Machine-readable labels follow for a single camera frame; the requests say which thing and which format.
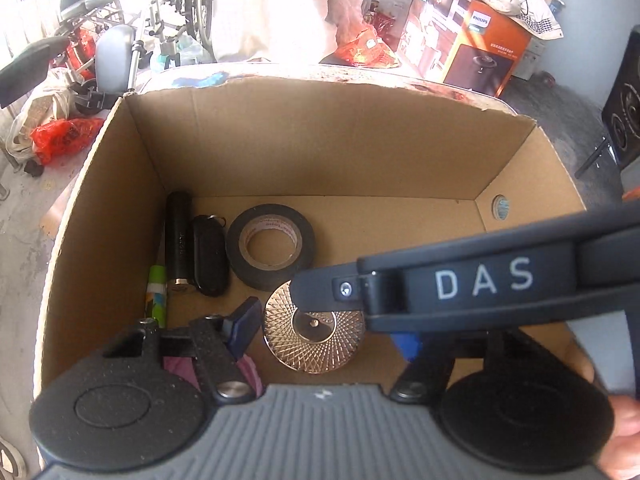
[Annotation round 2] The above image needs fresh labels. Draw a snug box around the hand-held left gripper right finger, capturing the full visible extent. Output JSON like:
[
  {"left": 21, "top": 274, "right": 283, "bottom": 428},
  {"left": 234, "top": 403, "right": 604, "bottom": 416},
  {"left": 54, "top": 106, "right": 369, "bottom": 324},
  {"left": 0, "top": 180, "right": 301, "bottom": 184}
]
[{"left": 390, "top": 332, "right": 521, "bottom": 405}]

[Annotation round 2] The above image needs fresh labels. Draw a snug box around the cardboard box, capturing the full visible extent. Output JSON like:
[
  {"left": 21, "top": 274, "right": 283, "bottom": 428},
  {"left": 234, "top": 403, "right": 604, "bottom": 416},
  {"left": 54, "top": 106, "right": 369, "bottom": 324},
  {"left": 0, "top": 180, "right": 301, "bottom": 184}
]
[{"left": 32, "top": 76, "right": 598, "bottom": 401}]

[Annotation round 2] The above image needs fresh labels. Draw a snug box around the small red plastic bag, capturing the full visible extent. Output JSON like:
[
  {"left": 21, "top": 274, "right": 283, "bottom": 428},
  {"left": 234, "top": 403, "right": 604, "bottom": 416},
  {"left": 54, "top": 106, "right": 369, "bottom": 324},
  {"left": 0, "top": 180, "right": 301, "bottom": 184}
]
[{"left": 30, "top": 117, "right": 106, "bottom": 166}]

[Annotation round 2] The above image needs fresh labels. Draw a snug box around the black key fob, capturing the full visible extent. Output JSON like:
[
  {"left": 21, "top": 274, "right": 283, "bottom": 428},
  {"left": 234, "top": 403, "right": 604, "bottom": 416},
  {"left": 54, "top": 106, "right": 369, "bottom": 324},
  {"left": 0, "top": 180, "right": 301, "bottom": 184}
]
[{"left": 191, "top": 214, "right": 232, "bottom": 297}]

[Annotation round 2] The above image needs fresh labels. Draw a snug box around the group of bottles and cans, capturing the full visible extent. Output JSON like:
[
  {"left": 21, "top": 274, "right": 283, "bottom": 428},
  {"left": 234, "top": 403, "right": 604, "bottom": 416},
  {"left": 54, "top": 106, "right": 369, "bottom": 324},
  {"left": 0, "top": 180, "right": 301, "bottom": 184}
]
[{"left": 367, "top": 0, "right": 396, "bottom": 26}]

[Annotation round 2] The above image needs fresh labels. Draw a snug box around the small white cabinet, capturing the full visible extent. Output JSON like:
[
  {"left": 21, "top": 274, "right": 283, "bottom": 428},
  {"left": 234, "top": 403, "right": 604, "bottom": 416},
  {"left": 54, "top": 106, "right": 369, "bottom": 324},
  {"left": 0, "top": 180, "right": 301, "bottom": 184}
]
[{"left": 510, "top": 35, "right": 546, "bottom": 81}]

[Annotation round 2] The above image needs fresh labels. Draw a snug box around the green pen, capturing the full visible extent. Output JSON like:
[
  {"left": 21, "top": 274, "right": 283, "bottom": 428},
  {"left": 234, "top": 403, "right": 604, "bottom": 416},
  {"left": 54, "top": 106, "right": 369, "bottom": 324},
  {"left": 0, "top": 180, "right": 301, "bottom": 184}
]
[{"left": 144, "top": 240, "right": 168, "bottom": 331}]

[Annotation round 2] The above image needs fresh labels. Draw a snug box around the large red plastic bag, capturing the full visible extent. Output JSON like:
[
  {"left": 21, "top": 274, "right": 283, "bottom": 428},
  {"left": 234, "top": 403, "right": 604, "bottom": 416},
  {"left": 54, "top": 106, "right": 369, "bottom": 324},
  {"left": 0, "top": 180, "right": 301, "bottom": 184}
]
[{"left": 332, "top": 25, "right": 401, "bottom": 68}]

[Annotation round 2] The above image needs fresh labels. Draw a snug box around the orange appliance carton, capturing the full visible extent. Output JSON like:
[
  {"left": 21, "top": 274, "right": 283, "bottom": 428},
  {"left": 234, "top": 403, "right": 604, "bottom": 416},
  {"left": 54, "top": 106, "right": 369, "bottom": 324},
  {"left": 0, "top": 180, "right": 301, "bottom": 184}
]
[{"left": 397, "top": 0, "right": 531, "bottom": 98}]

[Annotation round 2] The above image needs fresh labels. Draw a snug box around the white curtain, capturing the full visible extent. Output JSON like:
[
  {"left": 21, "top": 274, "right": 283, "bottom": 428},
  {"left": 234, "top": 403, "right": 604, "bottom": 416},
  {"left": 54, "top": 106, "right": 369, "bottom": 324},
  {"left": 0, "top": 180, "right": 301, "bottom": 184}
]
[{"left": 210, "top": 0, "right": 363, "bottom": 63}]

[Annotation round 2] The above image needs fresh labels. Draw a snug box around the pale green plastic bag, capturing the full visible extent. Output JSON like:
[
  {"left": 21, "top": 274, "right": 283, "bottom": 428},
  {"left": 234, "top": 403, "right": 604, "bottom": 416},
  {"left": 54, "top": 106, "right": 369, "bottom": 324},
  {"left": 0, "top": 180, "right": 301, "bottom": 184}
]
[{"left": 152, "top": 40, "right": 206, "bottom": 68}]

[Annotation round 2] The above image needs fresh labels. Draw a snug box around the grey wheelchair leg rest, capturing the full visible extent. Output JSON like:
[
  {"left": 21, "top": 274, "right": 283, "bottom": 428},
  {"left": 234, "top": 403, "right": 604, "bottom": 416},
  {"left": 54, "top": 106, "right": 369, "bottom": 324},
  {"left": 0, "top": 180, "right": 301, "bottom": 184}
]
[{"left": 94, "top": 25, "right": 143, "bottom": 96}]

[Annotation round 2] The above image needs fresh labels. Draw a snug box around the folding wheelchair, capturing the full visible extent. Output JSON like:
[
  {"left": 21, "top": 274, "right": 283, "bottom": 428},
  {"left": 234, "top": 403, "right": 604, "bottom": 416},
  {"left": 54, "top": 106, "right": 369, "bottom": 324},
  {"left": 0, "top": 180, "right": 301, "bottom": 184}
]
[{"left": 50, "top": 0, "right": 218, "bottom": 68}]

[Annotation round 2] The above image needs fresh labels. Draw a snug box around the silver patterned round disc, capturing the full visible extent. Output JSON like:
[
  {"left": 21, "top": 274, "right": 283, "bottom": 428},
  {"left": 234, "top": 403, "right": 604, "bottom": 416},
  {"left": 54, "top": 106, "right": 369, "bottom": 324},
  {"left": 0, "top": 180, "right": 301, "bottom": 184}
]
[{"left": 262, "top": 280, "right": 367, "bottom": 373}]

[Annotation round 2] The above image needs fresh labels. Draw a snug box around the person's right hand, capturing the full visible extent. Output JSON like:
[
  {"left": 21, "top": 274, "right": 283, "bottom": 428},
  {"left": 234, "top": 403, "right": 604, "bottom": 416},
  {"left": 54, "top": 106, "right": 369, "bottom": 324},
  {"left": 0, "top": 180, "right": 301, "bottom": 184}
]
[{"left": 607, "top": 394, "right": 640, "bottom": 480}]

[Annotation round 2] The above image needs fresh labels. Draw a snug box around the black padded wheelchair rest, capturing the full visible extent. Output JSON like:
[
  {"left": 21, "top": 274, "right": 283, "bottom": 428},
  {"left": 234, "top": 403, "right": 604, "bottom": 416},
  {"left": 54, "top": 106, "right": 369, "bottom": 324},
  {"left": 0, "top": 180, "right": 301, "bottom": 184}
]
[{"left": 0, "top": 35, "right": 76, "bottom": 108}]

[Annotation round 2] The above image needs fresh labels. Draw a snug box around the black tape roll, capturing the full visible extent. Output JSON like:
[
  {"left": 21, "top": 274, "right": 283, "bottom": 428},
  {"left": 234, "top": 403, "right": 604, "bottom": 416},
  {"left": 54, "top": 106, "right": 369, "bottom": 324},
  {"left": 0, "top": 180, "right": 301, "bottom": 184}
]
[{"left": 225, "top": 203, "right": 317, "bottom": 292}]

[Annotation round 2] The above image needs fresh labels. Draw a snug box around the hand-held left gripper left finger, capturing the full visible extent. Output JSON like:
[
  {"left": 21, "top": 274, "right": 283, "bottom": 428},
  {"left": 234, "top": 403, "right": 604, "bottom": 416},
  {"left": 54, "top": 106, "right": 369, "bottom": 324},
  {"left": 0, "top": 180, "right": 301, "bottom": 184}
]
[{"left": 102, "top": 296, "right": 264, "bottom": 405}]

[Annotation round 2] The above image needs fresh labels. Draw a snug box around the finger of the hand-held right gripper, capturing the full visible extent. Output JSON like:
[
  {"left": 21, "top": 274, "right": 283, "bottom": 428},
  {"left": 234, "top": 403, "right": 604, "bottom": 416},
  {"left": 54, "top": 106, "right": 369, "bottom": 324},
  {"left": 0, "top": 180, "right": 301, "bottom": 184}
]
[{"left": 291, "top": 260, "right": 373, "bottom": 318}]

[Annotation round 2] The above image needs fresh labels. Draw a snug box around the pink object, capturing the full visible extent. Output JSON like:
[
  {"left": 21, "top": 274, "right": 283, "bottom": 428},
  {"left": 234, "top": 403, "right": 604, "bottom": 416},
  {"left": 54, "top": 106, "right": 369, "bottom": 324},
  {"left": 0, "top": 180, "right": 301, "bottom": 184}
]
[{"left": 165, "top": 352, "right": 263, "bottom": 401}]

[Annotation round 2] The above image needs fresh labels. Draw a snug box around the red item under wheelchair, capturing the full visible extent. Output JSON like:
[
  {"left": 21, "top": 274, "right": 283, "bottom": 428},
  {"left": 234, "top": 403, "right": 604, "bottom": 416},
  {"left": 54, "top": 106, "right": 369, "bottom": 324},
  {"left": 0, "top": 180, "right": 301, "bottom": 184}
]
[{"left": 65, "top": 27, "right": 96, "bottom": 81}]

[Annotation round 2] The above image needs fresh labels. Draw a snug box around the black cylindrical flashlight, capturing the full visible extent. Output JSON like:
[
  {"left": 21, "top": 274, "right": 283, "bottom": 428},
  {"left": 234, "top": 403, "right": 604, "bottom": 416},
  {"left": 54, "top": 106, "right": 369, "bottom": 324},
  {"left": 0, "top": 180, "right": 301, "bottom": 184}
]
[{"left": 165, "top": 190, "right": 196, "bottom": 295}]

